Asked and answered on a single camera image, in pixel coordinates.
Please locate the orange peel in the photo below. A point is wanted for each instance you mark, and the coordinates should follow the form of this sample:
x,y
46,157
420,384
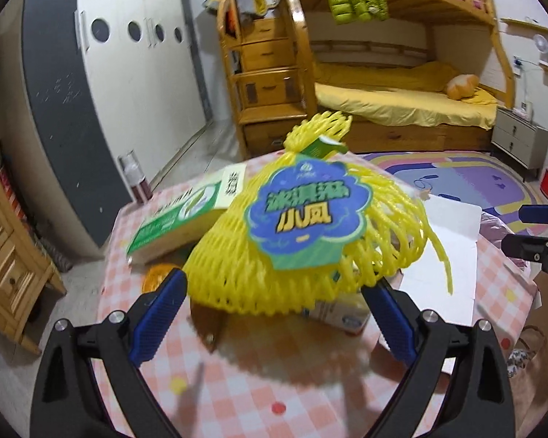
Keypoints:
x,y
155,275

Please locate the colourful rainbow rug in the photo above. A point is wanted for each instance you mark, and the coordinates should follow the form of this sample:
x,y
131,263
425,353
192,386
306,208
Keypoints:
x,y
466,176

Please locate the yellow foam fruit net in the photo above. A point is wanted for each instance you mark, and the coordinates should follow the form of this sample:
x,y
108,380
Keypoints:
x,y
306,228

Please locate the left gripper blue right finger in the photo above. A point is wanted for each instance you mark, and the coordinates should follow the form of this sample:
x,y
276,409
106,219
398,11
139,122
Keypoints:
x,y
395,315

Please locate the grey nightstand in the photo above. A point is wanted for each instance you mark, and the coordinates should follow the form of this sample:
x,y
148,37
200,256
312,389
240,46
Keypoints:
x,y
526,142

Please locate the wooden bunk bed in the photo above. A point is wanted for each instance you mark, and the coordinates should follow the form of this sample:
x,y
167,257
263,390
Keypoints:
x,y
367,135

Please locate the wooden cabinet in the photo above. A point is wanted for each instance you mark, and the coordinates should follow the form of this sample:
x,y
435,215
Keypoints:
x,y
25,271

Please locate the pink checkered tablecloth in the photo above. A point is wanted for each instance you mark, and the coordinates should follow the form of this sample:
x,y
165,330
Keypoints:
x,y
287,376

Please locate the orange plush pillow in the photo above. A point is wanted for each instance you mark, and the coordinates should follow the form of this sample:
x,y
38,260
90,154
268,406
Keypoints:
x,y
462,86

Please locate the yellow bed sheet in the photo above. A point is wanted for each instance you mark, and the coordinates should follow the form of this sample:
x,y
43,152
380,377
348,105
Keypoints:
x,y
399,97

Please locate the wooden staircase drawers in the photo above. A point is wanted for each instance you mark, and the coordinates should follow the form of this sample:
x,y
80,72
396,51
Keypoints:
x,y
262,73

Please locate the green white medicine box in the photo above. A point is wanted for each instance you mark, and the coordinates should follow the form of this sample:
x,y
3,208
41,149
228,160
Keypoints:
x,y
186,218

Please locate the blue white milk carton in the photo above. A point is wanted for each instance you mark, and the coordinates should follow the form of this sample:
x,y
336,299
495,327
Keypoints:
x,y
349,313

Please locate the spray bottle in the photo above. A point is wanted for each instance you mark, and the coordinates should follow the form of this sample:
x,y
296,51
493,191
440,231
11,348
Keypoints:
x,y
135,178

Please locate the small white fan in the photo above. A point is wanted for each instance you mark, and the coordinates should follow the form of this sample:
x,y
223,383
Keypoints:
x,y
541,44

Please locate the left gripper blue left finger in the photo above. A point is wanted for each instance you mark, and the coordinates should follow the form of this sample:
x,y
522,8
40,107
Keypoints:
x,y
152,315

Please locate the white grey wardrobe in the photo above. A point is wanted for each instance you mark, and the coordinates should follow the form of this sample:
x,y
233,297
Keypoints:
x,y
105,78

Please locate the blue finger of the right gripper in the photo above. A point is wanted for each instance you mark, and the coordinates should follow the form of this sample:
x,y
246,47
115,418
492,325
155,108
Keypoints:
x,y
526,247
534,214

